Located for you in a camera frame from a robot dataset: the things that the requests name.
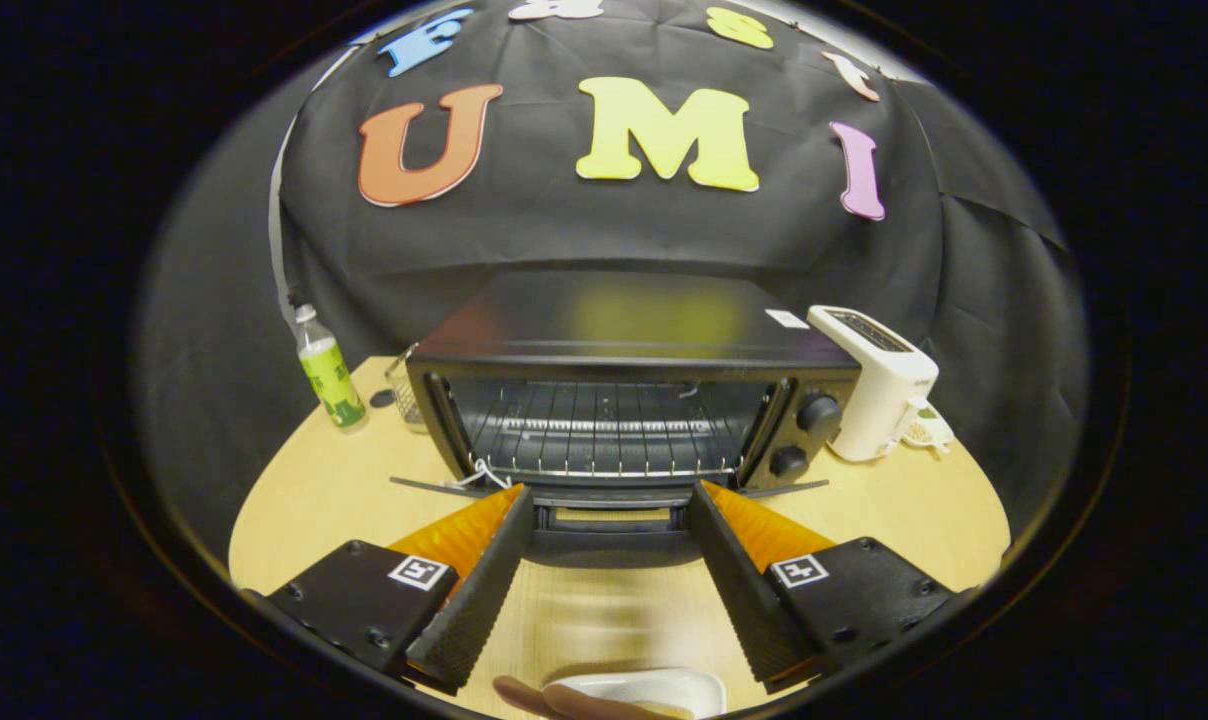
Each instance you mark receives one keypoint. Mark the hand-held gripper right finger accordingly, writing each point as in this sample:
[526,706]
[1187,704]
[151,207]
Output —
[744,600]

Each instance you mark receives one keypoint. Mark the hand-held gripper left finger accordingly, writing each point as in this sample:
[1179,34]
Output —
[479,600]

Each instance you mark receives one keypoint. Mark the black toaster oven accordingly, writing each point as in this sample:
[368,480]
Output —
[614,320]

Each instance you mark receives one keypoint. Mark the white pop-up toaster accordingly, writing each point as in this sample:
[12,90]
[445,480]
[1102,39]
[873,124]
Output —
[884,390]

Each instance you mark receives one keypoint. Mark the white square plate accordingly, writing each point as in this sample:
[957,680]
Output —
[664,688]

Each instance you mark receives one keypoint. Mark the small black cap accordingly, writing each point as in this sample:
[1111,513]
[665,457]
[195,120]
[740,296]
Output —
[382,398]

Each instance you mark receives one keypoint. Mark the white snack tray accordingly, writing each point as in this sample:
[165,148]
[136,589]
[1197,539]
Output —
[929,432]

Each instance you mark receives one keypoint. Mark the green label drink bottle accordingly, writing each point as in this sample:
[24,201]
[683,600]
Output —
[329,385]

